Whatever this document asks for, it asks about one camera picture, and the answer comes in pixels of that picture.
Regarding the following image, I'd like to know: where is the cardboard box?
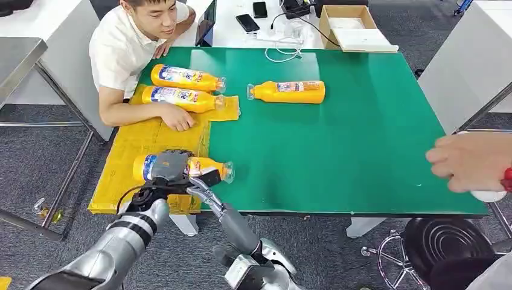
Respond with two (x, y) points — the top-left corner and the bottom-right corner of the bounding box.
(318, 4), (400, 54)

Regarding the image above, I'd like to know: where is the bench caster wheel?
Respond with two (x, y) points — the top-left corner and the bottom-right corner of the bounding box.
(33, 196), (64, 224)

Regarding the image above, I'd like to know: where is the orange drink bottle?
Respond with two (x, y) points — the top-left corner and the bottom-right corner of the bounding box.
(246, 80), (326, 105)
(141, 85), (226, 114)
(132, 153), (235, 185)
(150, 63), (228, 94)

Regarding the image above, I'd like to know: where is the white desk panel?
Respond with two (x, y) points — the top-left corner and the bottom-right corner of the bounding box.
(0, 0), (115, 141)

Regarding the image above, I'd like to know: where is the white cable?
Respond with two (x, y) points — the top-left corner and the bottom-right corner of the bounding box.
(264, 36), (305, 63)

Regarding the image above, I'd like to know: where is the black charger device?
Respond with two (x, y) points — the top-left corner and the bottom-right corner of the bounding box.
(281, 0), (311, 20)

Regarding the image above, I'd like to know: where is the yellow sheet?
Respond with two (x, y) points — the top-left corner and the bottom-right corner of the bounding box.
(87, 83), (242, 215)

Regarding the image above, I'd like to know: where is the white sheet in box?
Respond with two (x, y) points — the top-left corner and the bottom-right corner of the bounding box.
(328, 17), (396, 51)

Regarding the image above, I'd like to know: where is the seated person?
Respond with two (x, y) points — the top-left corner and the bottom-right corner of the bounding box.
(88, 0), (197, 133)

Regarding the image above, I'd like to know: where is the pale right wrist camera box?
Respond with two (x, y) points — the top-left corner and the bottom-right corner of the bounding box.
(224, 254), (265, 290)

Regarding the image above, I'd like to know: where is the white table leg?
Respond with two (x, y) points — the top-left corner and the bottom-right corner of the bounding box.
(345, 217), (389, 239)
(169, 214), (200, 237)

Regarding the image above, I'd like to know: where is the white round object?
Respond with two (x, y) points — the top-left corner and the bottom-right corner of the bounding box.
(470, 189), (508, 204)

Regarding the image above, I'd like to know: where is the dark laptop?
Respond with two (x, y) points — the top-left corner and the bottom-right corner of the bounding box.
(194, 0), (218, 48)

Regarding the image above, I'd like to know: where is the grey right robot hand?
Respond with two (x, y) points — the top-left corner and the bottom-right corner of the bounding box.
(185, 177), (264, 268)

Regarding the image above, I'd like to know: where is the black smartphone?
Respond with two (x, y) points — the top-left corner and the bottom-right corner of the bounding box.
(235, 13), (261, 34)
(252, 1), (269, 19)

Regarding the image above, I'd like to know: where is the person's hand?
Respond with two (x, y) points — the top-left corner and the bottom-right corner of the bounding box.
(425, 131), (512, 195)

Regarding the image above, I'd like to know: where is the black round stool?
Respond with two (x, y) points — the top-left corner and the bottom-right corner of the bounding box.
(360, 217), (512, 290)

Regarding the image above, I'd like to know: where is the white desk with steel legs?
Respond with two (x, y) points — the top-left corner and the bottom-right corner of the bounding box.
(417, 1), (512, 240)

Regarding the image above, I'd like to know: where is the black cable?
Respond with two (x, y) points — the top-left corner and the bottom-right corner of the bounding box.
(270, 12), (341, 48)

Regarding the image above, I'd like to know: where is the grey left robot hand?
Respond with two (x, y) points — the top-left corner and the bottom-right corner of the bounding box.
(149, 149), (223, 190)

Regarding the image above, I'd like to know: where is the green table mat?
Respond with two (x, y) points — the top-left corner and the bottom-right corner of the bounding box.
(138, 46), (489, 218)

